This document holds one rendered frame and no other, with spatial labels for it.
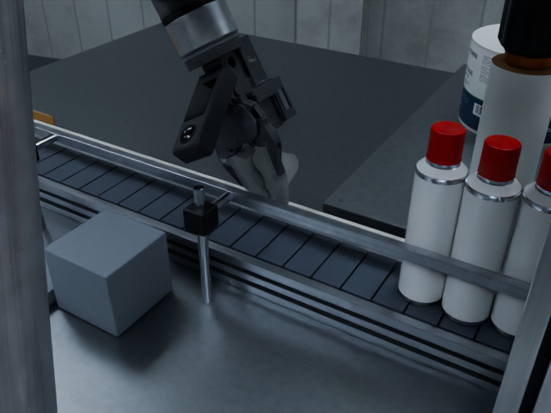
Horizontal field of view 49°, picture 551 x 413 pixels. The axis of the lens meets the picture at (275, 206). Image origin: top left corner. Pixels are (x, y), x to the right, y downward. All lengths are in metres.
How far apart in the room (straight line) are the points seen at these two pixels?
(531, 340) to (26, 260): 0.36
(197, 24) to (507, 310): 0.44
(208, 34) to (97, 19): 3.02
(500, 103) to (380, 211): 0.21
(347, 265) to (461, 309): 0.15
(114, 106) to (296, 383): 0.81
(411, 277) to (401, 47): 2.43
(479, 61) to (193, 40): 0.53
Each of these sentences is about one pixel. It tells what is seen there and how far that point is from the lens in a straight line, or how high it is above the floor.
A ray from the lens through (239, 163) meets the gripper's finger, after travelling 0.72.
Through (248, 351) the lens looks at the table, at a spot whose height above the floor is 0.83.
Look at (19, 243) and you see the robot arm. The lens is 0.22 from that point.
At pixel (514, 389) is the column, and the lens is 0.52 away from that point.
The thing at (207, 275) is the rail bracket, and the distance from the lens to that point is 0.72.
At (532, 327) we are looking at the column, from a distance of 0.47.
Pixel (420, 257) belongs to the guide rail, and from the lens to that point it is 0.63.
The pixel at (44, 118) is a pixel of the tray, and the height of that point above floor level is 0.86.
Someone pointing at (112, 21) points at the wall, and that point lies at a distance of 3.63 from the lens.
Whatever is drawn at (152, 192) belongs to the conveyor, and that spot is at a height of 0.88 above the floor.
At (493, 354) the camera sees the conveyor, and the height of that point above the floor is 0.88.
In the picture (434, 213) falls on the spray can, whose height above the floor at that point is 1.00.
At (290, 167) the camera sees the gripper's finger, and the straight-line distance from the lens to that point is 0.73.
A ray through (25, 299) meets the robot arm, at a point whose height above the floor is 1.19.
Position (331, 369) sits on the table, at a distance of 0.68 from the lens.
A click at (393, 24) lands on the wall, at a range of 3.02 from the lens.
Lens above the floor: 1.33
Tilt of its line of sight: 33 degrees down
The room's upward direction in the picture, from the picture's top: straight up
